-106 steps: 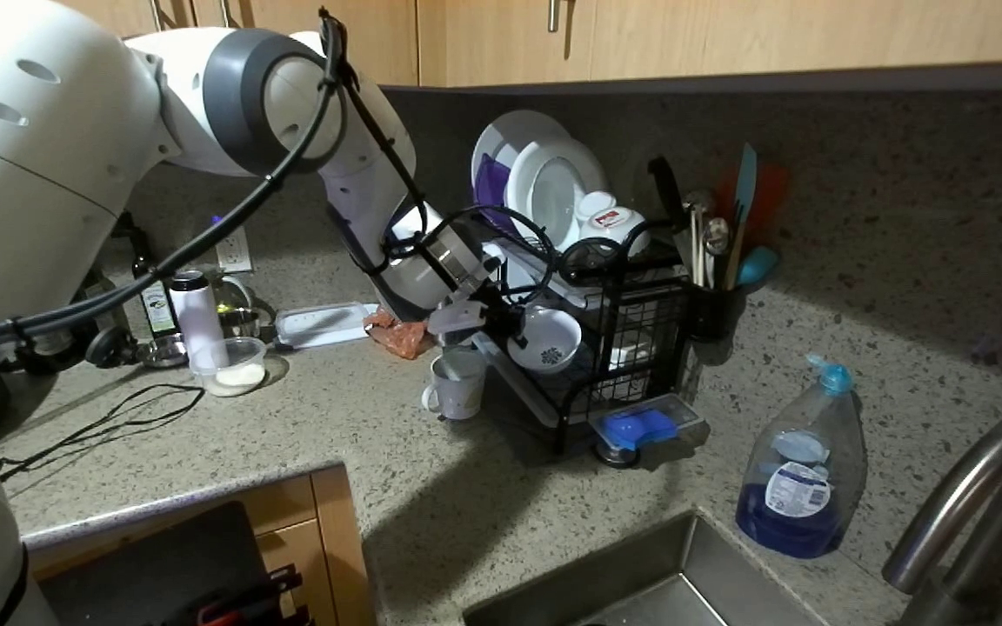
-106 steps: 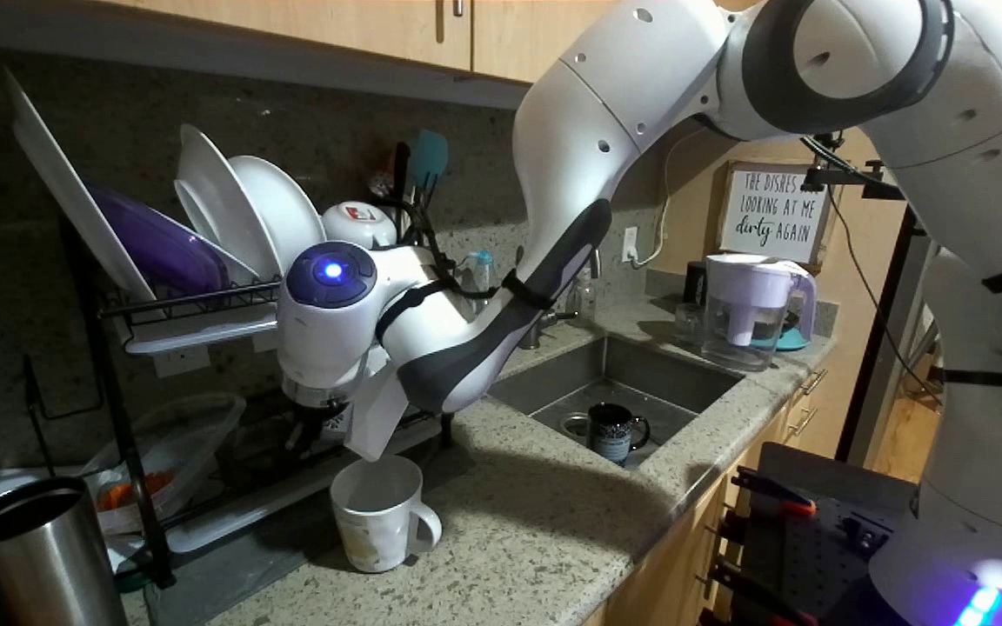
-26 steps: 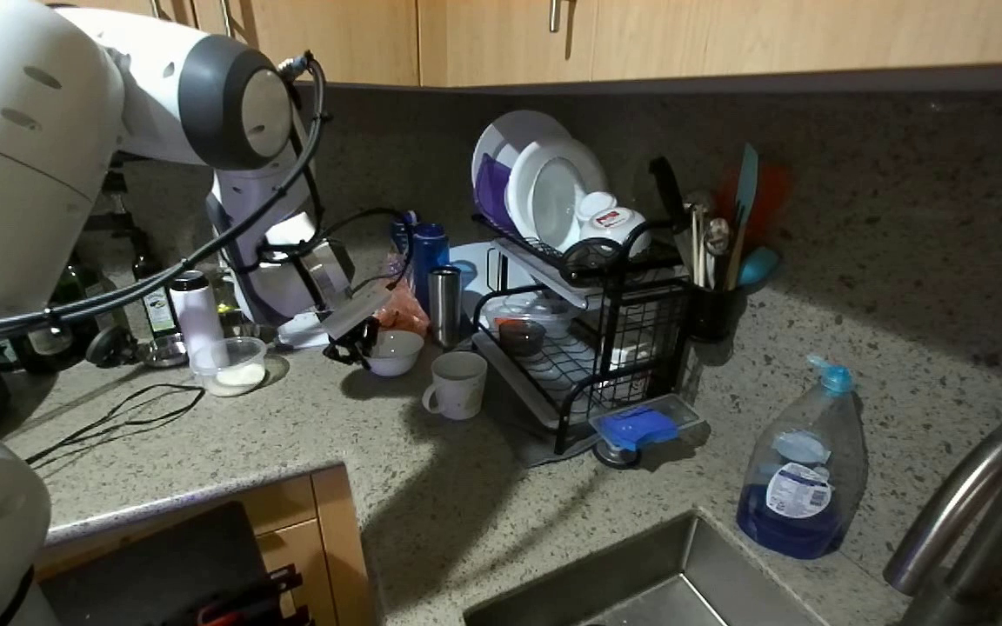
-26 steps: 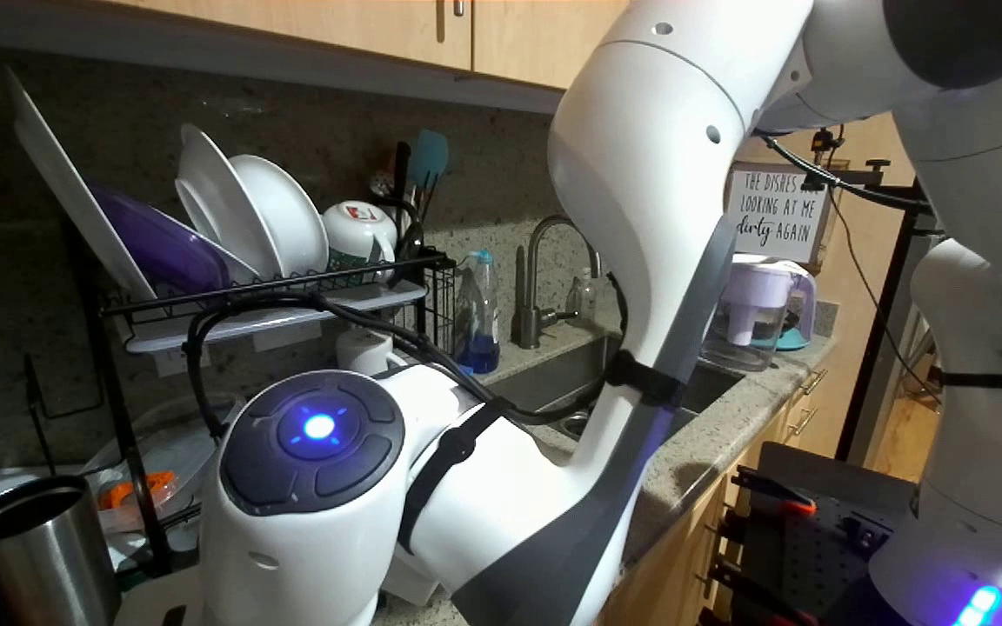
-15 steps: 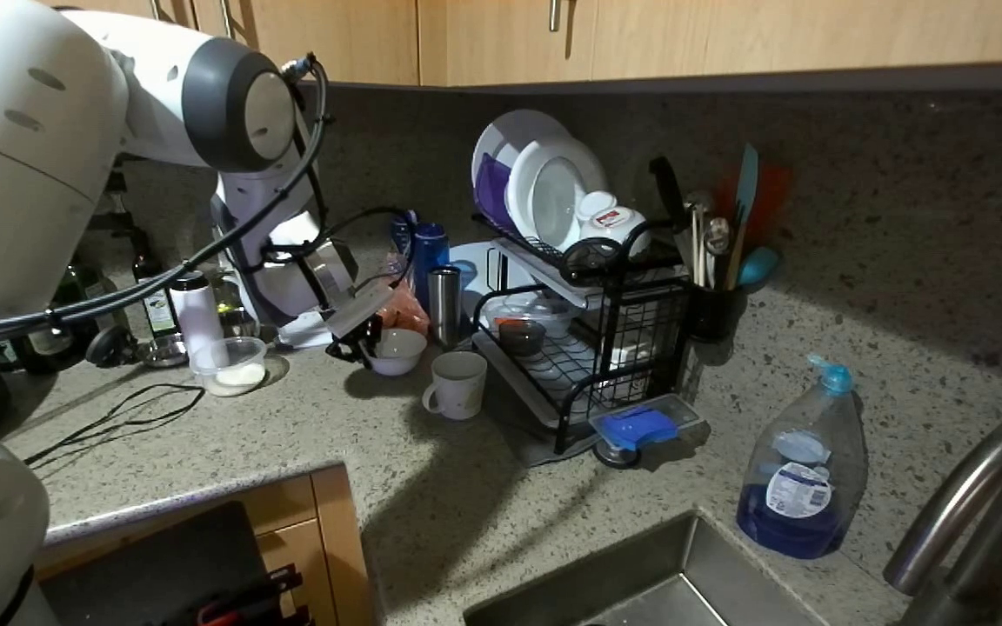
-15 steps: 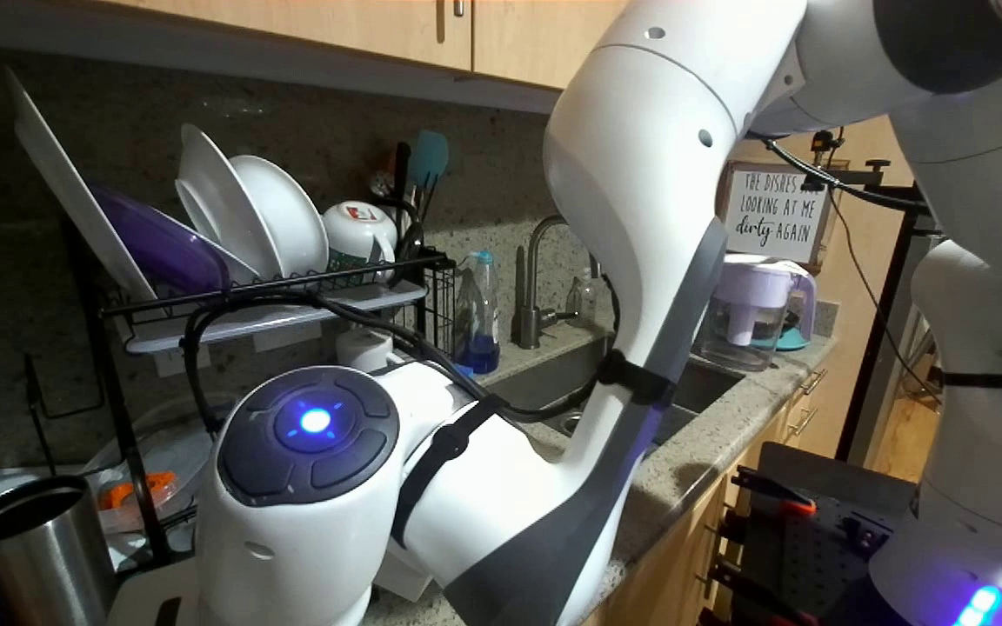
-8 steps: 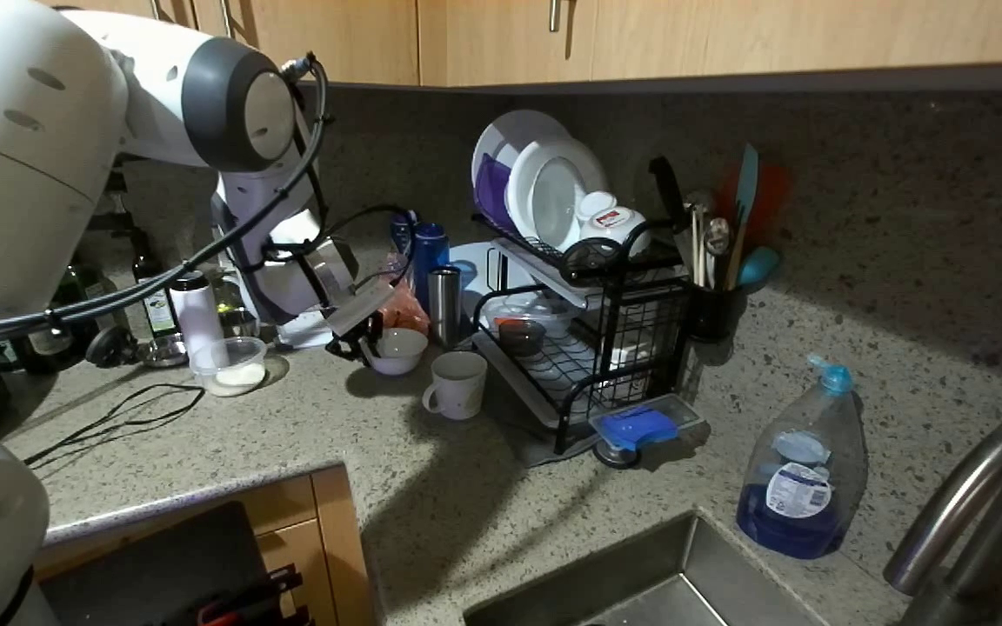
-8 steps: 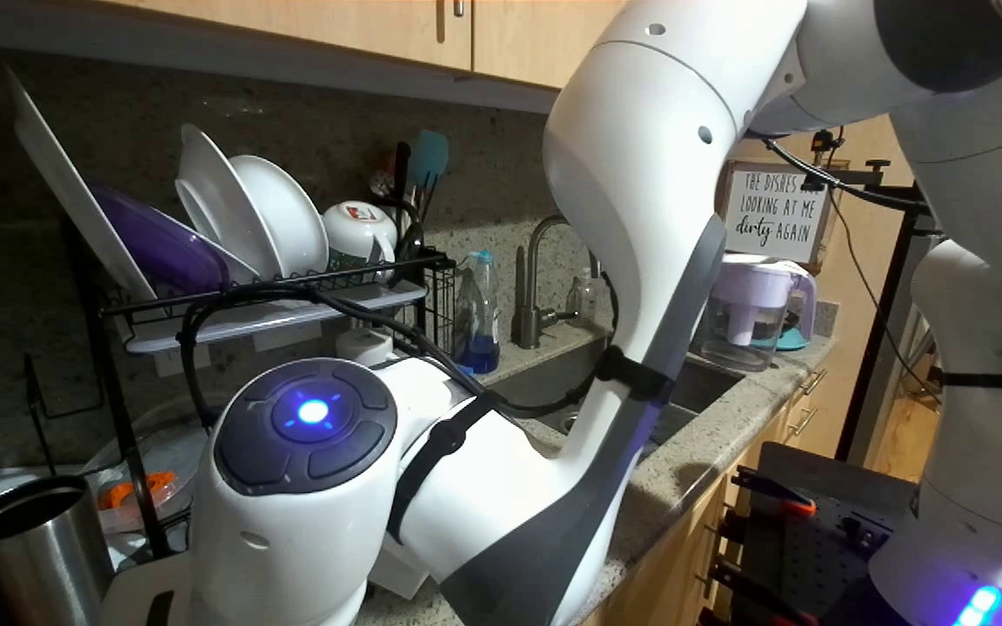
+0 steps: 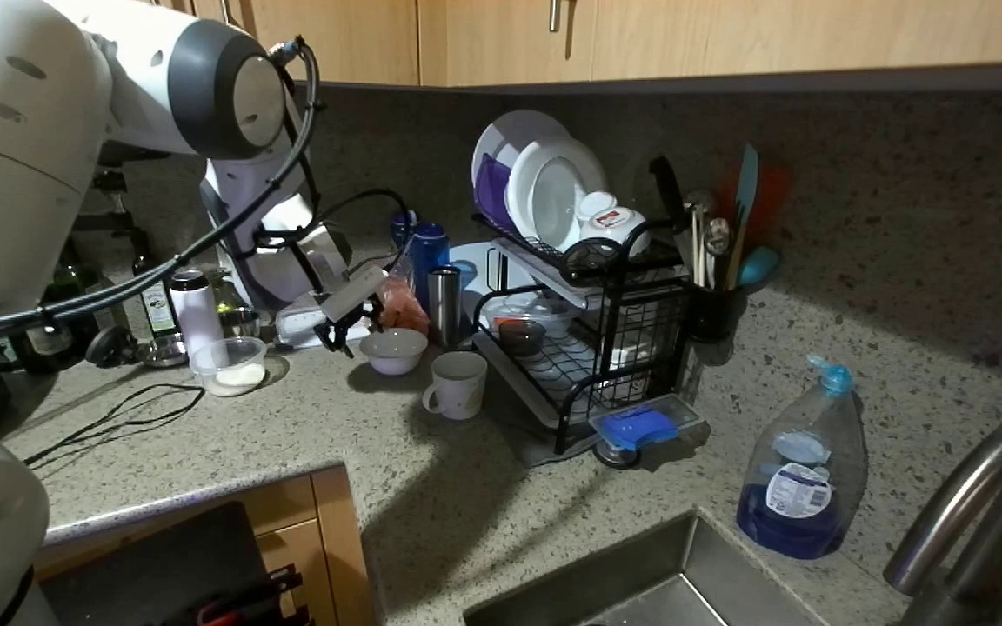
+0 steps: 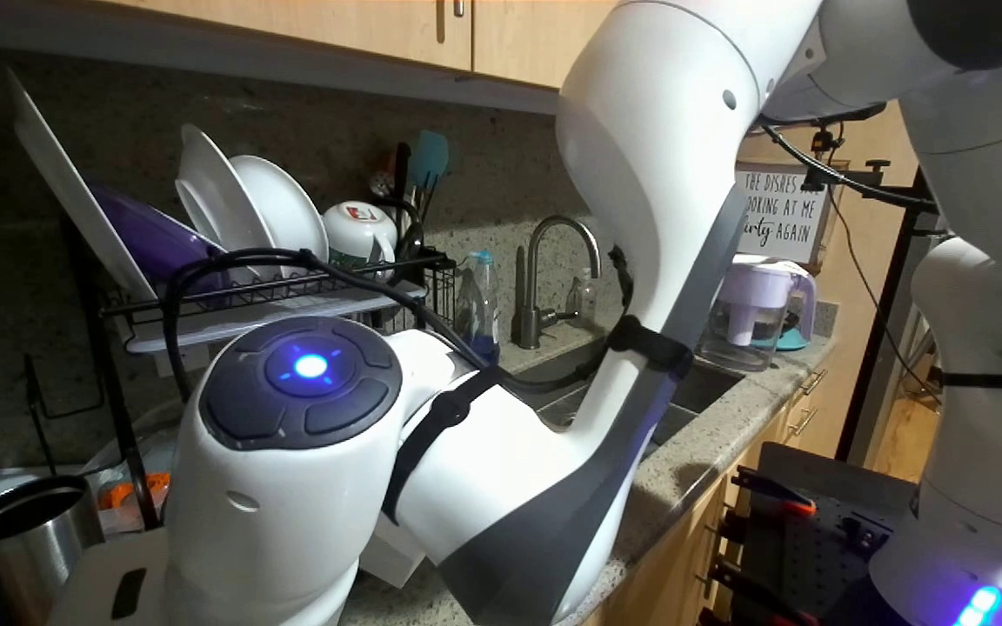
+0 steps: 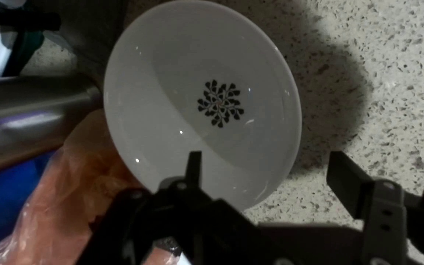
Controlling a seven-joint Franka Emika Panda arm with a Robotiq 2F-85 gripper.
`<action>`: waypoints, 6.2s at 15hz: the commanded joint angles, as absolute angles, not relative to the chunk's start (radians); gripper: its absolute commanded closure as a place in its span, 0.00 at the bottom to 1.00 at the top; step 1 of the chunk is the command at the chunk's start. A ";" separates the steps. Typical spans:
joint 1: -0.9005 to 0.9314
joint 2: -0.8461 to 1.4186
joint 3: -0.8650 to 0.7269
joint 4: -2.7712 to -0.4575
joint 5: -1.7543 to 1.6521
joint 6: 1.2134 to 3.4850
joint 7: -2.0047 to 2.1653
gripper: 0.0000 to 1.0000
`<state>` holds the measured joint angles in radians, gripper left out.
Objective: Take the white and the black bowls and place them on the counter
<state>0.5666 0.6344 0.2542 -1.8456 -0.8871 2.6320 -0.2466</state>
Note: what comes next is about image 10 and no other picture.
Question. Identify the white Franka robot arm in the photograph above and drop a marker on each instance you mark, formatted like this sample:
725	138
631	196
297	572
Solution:
662	140

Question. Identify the blue dish soap bottle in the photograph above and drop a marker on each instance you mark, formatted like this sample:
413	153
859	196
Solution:
480	302

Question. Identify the black utensil holder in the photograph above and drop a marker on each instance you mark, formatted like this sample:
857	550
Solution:
438	296

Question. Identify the small glass bottle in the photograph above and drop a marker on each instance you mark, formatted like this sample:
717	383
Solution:
582	302

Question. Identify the steel kitchen faucet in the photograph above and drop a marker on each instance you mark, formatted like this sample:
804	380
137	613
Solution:
555	225

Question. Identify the white mug red print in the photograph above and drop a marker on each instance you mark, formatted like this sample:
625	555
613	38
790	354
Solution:
356	231

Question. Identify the teal spatula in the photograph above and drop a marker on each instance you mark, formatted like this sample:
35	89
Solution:
428	159

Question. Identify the white deep plate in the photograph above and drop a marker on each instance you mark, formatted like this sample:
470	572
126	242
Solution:
286	211

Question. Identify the white water filter pitcher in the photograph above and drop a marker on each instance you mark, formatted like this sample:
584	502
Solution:
756	302

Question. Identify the small teal mat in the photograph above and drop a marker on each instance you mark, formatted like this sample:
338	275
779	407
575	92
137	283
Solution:
787	340

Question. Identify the white framed text sign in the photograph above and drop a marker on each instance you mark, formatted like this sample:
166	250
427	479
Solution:
779	215

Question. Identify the wooden lower cabinet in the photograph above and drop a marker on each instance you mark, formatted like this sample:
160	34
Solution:
686	545

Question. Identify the white dinner plate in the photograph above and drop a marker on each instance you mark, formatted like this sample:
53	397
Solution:
217	194

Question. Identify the wooden upper cabinets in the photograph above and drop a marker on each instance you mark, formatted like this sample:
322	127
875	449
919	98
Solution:
350	21

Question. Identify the purple plate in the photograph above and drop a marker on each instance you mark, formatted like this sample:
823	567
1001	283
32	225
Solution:
155	239

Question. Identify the black robot cart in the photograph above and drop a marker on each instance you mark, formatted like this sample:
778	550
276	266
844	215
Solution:
824	545

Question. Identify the translucent plastic food container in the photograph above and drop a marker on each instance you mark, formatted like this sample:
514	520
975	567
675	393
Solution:
131	489

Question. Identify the large white plate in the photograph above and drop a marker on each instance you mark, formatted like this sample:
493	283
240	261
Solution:
72	185

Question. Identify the stainless steel tumbler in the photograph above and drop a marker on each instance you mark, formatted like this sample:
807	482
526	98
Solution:
26	545

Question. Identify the black camera stand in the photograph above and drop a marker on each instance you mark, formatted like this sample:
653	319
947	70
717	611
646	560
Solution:
886	291

